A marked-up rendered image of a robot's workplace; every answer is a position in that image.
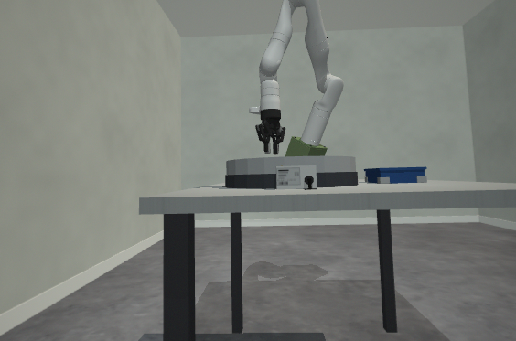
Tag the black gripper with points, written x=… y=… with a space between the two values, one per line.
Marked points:
x=268 y=128

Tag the grey round turntable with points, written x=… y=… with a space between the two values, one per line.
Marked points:
x=291 y=172

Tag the blue plastic crate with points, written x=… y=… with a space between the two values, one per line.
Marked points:
x=396 y=175

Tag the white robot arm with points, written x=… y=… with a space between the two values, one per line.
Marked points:
x=318 y=49

